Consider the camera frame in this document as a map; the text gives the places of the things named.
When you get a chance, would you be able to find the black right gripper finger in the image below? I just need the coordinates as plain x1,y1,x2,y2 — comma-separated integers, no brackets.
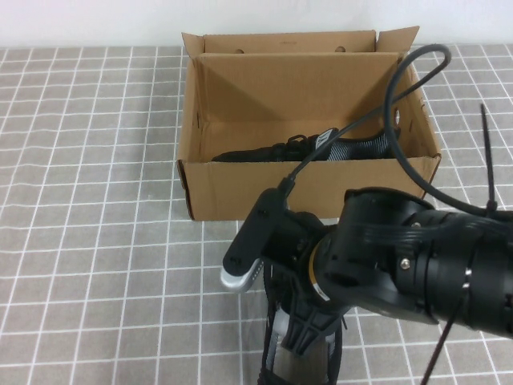
280,298,342,359

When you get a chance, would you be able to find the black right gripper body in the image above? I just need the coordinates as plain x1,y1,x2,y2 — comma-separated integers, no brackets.
260,210,341,318

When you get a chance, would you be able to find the black knit sneaker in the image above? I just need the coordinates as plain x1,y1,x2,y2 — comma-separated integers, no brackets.
210,127,402,163
256,258,346,385

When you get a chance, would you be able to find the brown cardboard shoe box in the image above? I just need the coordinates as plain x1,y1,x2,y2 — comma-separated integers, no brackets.
176,25,442,223

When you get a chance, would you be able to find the black zip tie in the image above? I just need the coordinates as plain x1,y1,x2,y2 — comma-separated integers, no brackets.
479,103,500,218
418,316,456,385

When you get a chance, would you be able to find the grey white-grid tablecloth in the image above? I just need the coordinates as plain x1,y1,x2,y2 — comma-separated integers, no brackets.
0,45,513,385

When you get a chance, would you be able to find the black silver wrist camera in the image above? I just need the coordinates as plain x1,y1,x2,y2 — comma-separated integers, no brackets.
219,187,296,296

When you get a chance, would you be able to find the black camera cable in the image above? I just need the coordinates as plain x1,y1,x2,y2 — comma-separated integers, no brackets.
280,43,513,220

